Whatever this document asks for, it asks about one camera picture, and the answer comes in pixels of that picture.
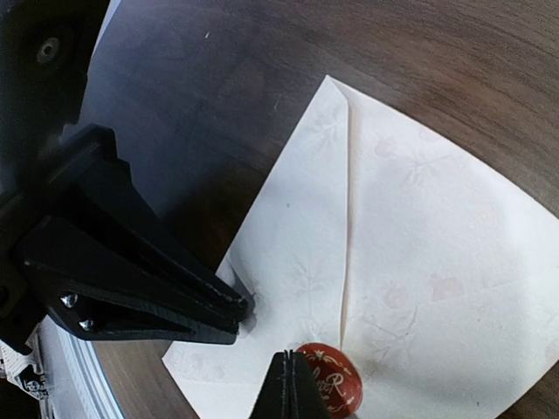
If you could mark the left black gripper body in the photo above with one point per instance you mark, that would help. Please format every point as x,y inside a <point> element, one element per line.
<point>46,51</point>

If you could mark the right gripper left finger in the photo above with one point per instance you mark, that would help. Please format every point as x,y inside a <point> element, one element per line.
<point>273,399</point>

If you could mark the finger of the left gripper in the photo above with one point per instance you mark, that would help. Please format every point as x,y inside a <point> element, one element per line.
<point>131,301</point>
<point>153,235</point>

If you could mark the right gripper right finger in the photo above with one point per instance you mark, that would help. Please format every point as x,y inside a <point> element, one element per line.
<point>304,400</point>

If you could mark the beige paper envelope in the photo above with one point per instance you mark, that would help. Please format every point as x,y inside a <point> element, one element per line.
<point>435,275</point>

